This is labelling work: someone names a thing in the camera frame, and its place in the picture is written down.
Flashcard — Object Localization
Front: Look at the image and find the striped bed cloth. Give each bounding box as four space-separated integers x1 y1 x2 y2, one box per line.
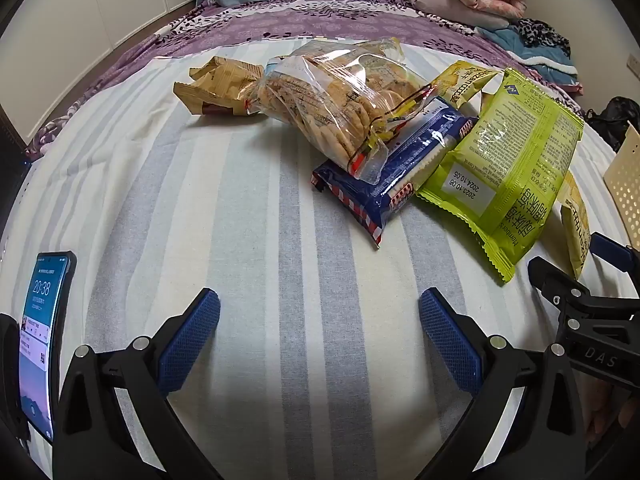
0 37 640 480

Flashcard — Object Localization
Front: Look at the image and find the clear bag of cookies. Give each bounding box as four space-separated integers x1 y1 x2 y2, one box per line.
245 39 436 183

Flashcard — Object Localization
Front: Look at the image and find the large green snack packet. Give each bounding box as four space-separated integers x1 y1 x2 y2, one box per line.
417 67 585 285

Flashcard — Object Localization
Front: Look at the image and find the tan snack packet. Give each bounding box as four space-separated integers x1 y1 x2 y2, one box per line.
173 56 263 117

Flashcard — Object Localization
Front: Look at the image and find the black phone holder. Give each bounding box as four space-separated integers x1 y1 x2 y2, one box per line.
0 312 31 441

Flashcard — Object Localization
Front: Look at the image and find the purple floral bedsheet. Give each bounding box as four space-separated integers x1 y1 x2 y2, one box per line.
25 0 586 161

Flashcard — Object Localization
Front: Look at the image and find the black cabinet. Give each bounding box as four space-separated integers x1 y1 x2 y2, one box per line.
0 105 36 163

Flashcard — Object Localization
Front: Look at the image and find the smartphone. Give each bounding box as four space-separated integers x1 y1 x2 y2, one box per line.
20 250 77 443

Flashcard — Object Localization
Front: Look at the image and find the dark blue cracker packet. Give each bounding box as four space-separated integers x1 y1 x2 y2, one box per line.
311 96 480 247

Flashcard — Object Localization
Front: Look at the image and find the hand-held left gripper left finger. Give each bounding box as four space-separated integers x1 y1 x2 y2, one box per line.
52 287 223 480

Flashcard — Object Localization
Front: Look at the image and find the leopard print scarf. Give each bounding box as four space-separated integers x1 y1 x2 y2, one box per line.
512 17 573 58

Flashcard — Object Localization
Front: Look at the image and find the black bag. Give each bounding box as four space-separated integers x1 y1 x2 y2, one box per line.
582 96 640 153

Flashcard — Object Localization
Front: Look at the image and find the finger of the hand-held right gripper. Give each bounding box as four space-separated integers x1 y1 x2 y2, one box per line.
528 255 592 313
589 232 640 275

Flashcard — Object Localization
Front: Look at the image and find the yellow snack packet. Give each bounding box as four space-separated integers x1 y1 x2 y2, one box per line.
432 60 503 108
559 172 593 281

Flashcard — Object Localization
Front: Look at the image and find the cream perforated basket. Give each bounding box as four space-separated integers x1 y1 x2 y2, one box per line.
602 122 640 223

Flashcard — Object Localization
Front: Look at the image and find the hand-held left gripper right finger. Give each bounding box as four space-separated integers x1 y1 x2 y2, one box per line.
419 287 586 480

